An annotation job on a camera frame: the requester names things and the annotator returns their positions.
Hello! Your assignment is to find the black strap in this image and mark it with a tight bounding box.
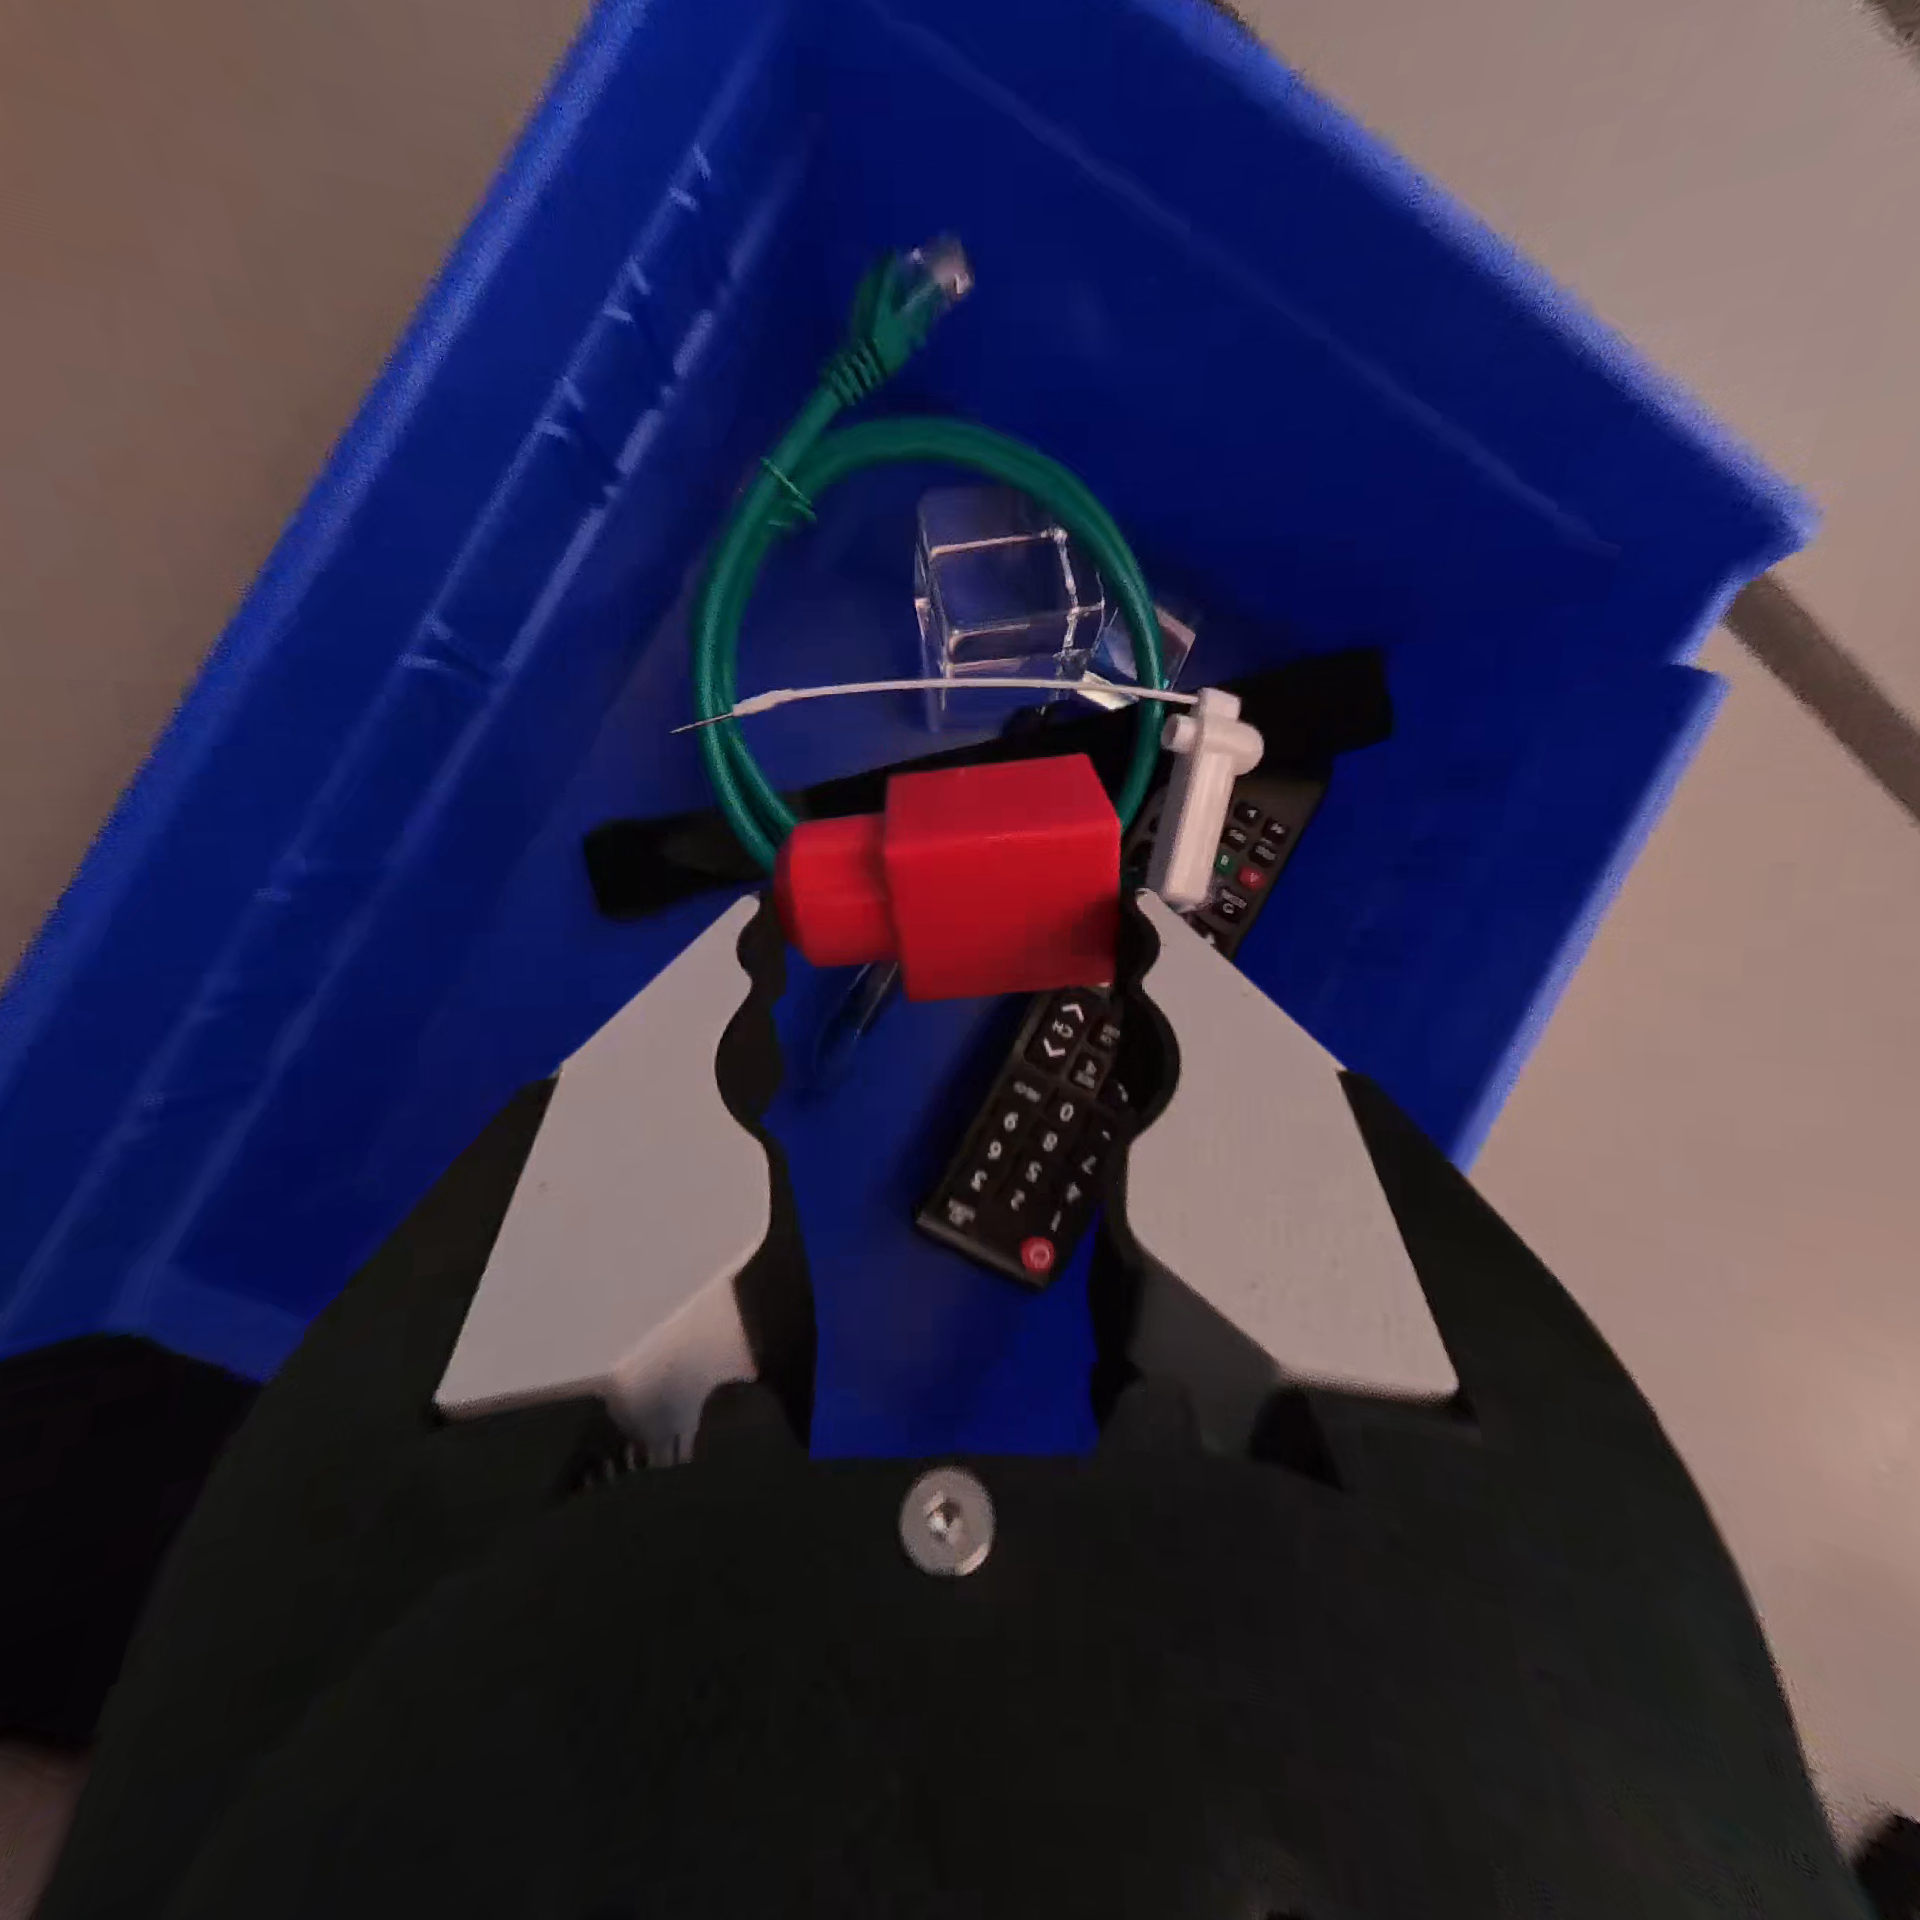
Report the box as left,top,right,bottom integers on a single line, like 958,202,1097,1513
583,647,1397,924

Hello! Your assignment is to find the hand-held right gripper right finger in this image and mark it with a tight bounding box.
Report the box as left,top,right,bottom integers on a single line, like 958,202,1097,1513
1088,884,1464,1454

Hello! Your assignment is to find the black remote control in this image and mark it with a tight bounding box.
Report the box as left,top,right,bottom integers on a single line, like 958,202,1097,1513
913,749,1336,1290

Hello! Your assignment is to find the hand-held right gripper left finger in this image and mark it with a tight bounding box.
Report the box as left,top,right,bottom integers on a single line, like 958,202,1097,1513
429,892,818,1465

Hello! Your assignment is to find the large blue plastic bin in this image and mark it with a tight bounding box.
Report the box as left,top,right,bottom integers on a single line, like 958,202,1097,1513
0,0,1824,1465

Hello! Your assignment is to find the green ethernet cable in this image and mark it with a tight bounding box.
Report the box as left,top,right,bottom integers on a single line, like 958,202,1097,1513
689,230,1173,873

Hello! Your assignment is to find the clear acrylic cube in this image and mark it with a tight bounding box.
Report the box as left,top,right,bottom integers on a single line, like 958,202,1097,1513
911,481,1112,706

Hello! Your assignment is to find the red plastic block with peg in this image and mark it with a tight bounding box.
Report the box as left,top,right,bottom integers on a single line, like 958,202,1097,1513
772,749,1126,1002

